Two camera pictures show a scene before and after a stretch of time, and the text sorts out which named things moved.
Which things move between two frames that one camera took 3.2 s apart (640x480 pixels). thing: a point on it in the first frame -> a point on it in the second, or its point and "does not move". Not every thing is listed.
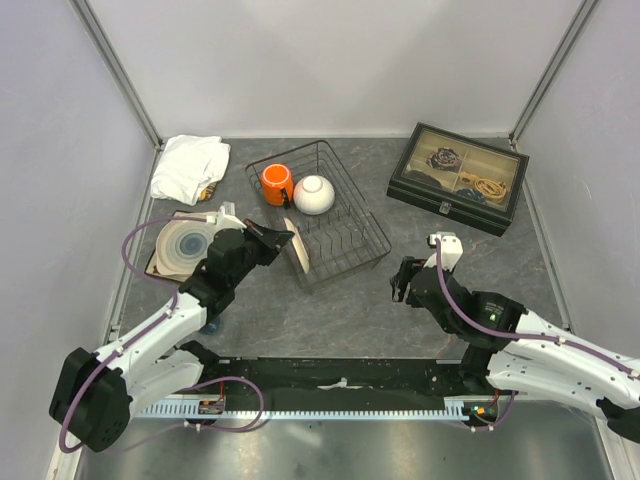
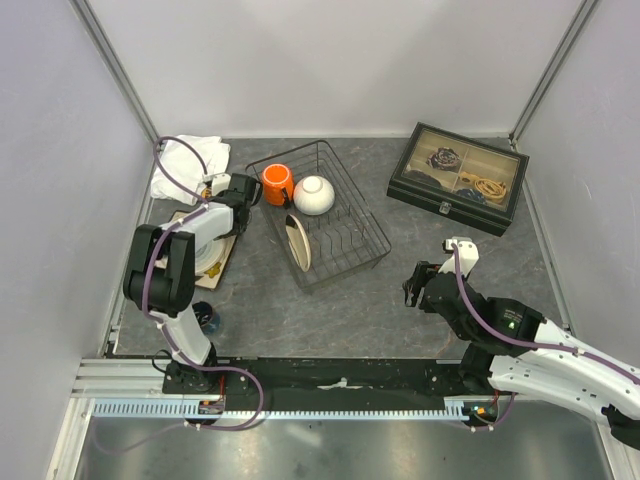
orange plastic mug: (274, 178) does not move
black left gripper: (272, 238) -> (236, 232)
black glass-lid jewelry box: (459, 177) does not move
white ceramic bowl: (314, 195) does not move
